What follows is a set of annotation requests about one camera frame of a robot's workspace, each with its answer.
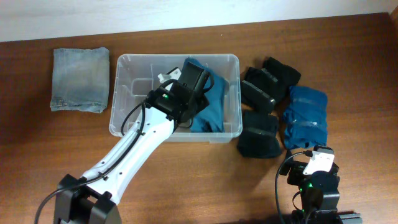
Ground dark blue jeans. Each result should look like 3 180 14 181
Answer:
183 58 228 133

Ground light blue jeans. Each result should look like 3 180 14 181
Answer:
50 47 110 113

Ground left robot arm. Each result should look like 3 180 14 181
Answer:
52 62 214 223

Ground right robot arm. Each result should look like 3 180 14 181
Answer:
278 159 363 224

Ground clear plastic storage container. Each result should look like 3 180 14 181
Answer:
109 54 243 143

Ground blue taped garment bundle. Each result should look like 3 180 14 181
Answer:
282 86 328 150

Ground black garment bundle taped middle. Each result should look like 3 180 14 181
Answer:
241 67 287 114

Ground black garment bundle lower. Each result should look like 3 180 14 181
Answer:
237 110 282 159

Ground black garment bundle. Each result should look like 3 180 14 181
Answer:
263 57 301 86
237 110 282 159

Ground black garment bundle upper right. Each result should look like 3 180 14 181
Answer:
263 57 301 86

